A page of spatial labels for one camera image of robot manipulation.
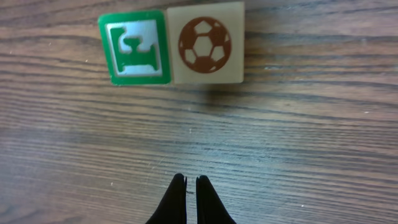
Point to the wooden block green letter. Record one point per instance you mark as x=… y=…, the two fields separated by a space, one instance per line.
x=136 y=47

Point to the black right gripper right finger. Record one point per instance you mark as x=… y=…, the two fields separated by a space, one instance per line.
x=210 y=209

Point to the wooden block soccer ball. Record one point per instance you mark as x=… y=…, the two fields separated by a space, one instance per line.
x=207 y=43

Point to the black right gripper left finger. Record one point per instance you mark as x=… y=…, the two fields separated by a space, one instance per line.
x=172 y=208

